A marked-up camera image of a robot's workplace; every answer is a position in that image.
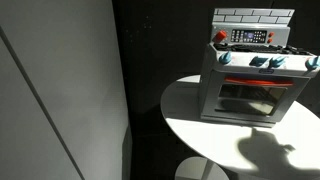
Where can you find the blue brand label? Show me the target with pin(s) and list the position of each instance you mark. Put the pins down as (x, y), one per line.
(266, 71)

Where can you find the black burner grate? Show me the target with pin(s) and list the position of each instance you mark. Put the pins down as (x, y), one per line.
(256, 48)

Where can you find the black keypad display panel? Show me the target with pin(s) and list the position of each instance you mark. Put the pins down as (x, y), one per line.
(248, 36)

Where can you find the grey partition panel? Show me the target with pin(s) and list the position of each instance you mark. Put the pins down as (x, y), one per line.
(60, 90)

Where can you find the blue stove knob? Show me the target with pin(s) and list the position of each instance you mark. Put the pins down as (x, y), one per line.
(313, 63)
(225, 58)
(277, 61)
(258, 61)

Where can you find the white round table base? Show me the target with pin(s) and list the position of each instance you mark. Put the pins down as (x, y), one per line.
(196, 170)

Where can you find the dark oven door window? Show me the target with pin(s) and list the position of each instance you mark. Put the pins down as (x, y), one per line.
(250, 100)

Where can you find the red round timer knob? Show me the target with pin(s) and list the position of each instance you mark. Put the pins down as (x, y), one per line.
(220, 36)

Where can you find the orange round button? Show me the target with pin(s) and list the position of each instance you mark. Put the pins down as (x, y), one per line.
(270, 40)
(271, 34)

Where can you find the grey toy stove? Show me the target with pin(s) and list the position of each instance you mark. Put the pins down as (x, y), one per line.
(210, 100)

